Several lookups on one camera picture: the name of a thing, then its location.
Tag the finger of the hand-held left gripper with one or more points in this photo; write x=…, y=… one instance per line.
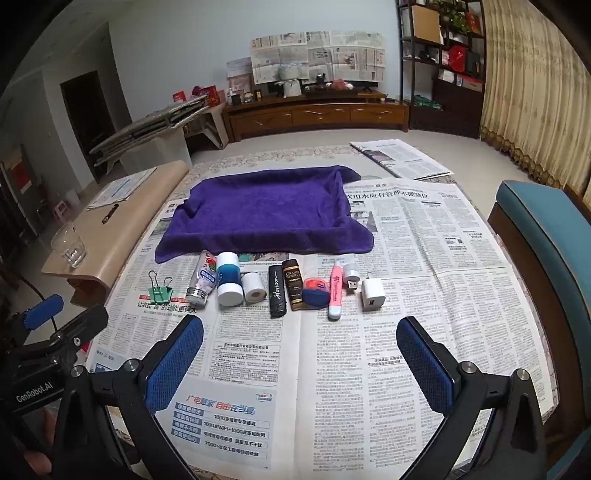
x=44, y=311
x=85, y=325

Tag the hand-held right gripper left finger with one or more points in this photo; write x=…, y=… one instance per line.
x=178, y=364

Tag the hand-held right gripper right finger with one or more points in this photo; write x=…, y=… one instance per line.
x=425, y=364

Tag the green binder clip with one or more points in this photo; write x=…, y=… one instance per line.
x=159, y=295

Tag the clear bottle with colourful label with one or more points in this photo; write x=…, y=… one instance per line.
x=203, y=281

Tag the white charger plug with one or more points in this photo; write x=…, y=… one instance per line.
x=371, y=295

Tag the blue and white bottle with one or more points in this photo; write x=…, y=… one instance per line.
x=229, y=286

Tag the white tape roll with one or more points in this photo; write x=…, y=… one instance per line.
x=254, y=287

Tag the pink and white pen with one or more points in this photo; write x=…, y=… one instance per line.
x=335, y=295

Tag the small blue and red jar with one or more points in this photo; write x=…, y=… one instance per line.
x=316, y=297

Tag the brown and black tube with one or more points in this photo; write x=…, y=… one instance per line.
x=292, y=281

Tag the clear drinking glass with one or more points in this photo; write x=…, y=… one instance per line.
x=69, y=247

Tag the pink plastic stool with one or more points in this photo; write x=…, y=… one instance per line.
x=61, y=212

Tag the beige wooden side table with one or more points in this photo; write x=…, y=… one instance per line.
x=120, y=230

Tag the dark pen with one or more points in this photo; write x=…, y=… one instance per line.
x=110, y=214

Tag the newspaper sheet under towel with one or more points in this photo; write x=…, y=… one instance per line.
x=159, y=228

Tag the newspaper sheet with bold headline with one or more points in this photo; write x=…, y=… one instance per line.
x=425, y=226

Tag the white paper sheet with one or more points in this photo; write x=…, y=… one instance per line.
x=120, y=189

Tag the teal cushioned chair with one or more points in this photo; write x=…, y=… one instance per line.
x=549, y=258

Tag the purple towel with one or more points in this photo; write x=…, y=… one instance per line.
x=263, y=207

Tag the folded newspaper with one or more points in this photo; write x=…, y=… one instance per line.
x=401, y=159

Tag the stack of folded grey tables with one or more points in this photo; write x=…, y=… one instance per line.
x=147, y=124

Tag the large newspaper sheet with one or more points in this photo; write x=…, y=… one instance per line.
x=277, y=159

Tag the red boxes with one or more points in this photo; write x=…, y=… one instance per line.
x=203, y=94

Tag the brown wooden media cabinet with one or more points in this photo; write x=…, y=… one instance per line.
x=314, y=115

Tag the dark wooden display shelf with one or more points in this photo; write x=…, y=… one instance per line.
x=452, y=92

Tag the white cloth bag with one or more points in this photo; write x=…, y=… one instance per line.
x=290, y=87

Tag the beige curtain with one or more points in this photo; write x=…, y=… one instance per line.
x=531, y=83

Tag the newspapers covering screen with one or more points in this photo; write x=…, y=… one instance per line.
x=323, y=57

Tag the white wall calendar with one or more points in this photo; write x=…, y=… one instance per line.
x=239, y=74

